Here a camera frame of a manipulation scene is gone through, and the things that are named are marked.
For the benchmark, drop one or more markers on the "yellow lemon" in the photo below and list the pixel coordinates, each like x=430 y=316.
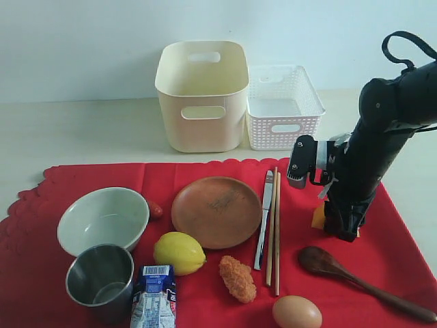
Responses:
x=181 y=251

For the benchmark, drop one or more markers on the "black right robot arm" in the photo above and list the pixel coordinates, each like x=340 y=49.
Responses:
x=391 y=112

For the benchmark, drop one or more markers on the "orange cheese wedge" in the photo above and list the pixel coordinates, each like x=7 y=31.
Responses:
x=318 y=218

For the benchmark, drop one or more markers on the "small red strawberry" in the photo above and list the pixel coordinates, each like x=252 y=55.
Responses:
x=156 y=212

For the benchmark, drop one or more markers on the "white lattice plastic basket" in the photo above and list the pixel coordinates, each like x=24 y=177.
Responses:
x=281 y=106

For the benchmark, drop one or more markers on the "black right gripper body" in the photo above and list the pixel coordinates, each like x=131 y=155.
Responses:
x=358 y=170

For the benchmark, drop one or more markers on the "left wooden chopstick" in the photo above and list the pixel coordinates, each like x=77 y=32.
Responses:
x=271 y=230

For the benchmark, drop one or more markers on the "cream plastic bin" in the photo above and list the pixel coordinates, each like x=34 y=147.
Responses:
x=202 y=91

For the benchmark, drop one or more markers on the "blue white milk carton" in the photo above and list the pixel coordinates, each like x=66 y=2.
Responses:
x=154 y=298

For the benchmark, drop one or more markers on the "stainless steel cup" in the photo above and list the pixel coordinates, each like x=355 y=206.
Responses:
x=101 y=280

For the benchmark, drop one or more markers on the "right wooden chopstick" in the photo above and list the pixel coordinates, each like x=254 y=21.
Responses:
x=277 y=236

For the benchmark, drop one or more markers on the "red cloth placemat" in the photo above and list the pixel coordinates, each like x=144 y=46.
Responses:
x=34 y=266

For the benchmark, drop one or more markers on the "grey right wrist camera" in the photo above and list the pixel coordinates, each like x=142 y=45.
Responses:
x=311 y=160

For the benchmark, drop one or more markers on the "silver table knife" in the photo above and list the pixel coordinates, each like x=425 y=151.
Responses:
x=266 y=203

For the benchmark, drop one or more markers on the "dark wooden spoon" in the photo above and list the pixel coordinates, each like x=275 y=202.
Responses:
x=319 y=262

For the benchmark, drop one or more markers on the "brown round plate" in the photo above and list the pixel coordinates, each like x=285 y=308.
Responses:
x=219 y=212

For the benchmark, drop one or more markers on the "wooden chopstick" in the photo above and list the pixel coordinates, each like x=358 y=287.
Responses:
x=271 y=230
x=277 y=236

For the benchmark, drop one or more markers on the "brown egg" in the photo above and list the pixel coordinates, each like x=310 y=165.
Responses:
x=296 y=311

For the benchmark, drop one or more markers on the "grey ceramic bowl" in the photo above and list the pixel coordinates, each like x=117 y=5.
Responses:
x=112 y=215

